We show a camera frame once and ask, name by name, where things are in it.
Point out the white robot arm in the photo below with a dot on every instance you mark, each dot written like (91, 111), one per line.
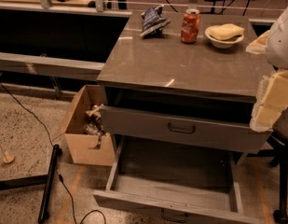
(277, 43)

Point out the crumpled wrappers in box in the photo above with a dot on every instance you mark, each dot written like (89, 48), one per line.
(93, 121)

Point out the grey metal railing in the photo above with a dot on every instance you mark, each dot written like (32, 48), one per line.
(58, 38)

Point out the small wooden spinning top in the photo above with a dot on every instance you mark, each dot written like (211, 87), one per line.
(7, 157)

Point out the blue chip bag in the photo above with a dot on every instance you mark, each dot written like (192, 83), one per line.
(153, 21)

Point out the open middle grey drawer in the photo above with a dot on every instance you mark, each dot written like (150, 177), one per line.
(178, 183)

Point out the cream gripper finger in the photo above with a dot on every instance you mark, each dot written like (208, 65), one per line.
(271, 101)
(258, 46)

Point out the white bowl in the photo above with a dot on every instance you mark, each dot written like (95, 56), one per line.
(223, 44)

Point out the grey drawer cabinet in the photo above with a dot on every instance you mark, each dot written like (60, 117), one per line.
(166, 76)

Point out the black metal stand leg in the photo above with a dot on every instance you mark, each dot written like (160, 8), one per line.
(45, 180)

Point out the yellow sponge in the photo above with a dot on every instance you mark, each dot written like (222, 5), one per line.
(225, 31)

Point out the cardboard box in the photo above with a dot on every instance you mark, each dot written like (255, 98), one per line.
(85, 148)

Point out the upper grey drawer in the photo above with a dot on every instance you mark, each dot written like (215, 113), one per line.
(182, 130)

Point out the red coke can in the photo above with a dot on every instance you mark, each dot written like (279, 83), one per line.
(190, 26)

